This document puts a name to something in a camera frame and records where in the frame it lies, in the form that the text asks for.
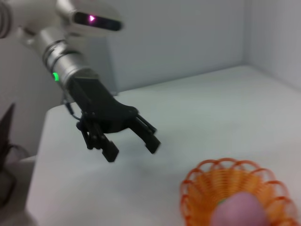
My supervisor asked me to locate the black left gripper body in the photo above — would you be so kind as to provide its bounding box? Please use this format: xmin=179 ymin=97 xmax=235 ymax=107
xmin=68 ymin=76 xmax=140 ymax=135

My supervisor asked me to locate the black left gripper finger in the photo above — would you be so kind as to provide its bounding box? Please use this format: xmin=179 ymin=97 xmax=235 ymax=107
xmin=78 ymin=118 xmax=119 ymax=163
xmin=128 ymin=115 xmax=162 ymax=155

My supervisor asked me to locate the orange woven plastic basket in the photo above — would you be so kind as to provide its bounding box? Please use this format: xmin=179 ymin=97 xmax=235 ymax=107
xmin=180 ymin=158 xmax=301 ymax=226

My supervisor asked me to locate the pink toy peach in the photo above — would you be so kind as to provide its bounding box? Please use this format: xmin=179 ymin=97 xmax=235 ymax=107
xmin=211 ymin=192 xmax=271 ymax=226

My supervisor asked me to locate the white robot head black visor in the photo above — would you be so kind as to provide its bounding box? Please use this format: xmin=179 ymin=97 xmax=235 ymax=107
xmin=55 ymin=0 xmax=124 ymax=38

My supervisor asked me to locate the thin dark gripper cable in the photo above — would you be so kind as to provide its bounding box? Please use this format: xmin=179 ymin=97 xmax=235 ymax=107
xmin=62 ymin=94 xmax=84 ymax=125

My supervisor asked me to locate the black stand with cables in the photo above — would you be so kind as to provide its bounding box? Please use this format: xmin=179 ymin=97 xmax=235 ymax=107
xmin=0 ymin=102 xmax=17 ymax=206

